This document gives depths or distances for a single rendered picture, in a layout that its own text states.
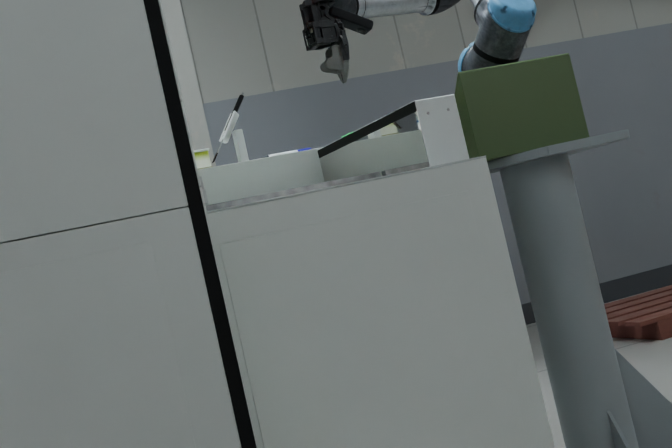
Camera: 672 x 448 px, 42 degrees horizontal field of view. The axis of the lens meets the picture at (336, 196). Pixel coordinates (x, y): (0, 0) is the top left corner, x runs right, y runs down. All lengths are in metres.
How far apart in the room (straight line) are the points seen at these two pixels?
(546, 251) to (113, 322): 1.09
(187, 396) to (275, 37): 3.81
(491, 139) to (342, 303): 0.57
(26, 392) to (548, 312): 1.21
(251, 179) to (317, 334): 0.72
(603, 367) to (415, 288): 0.60
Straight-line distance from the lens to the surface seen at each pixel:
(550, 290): 2.04
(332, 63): 2.13
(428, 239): 1.66
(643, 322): 3.96
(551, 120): 2.02
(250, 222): 1.53
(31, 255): 1.26
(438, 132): 1.77
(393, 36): 5.16
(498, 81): 1.98
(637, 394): 2.21
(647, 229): 5.70
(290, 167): 2.22
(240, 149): 2.21
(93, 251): 1.27
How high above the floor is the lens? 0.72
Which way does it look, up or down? 3 degrees up
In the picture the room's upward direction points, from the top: 13 degrees counter-clockwise
